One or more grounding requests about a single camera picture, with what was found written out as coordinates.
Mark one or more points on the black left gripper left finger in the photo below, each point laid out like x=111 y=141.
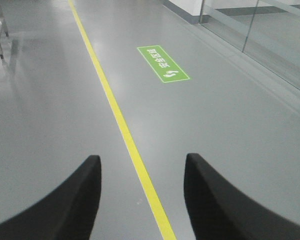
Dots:
x=67 y=213

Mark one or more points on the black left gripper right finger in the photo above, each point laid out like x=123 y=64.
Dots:
x=220 y=211

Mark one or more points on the glass partition wall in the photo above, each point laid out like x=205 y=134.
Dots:
x=268 y=31

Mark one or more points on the green floor safety sign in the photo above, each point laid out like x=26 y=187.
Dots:
x=162 y=64

